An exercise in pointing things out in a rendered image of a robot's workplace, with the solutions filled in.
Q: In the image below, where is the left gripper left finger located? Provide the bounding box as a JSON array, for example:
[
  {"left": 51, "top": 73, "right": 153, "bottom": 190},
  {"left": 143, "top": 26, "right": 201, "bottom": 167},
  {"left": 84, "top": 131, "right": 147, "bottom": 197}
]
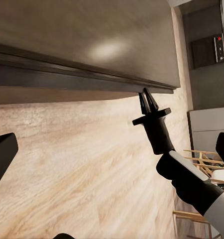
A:
[{"left": 0, "top": 132, "right": 18, "bottom": 180}]

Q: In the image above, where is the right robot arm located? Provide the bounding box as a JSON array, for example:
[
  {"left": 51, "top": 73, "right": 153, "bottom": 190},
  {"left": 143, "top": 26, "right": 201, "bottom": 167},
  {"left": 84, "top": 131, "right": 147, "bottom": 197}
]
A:
[{"left": 132, "top": 88, "right": 224, "bottom": 238}]

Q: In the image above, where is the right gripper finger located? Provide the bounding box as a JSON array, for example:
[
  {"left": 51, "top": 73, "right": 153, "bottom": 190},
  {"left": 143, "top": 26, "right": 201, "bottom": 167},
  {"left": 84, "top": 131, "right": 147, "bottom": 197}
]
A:
[
  {"left": 144, "top": 88, "right": 159, "bottom": 113},
  {"left": 139, "top": 93, "right": 152, "bottom": 116}
]

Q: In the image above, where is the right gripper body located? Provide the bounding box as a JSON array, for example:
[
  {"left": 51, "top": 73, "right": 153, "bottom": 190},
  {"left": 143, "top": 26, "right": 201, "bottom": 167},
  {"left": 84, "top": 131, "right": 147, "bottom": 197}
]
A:
[{"left": 132, "top": 108, "right": 171, "bottom": 142}]

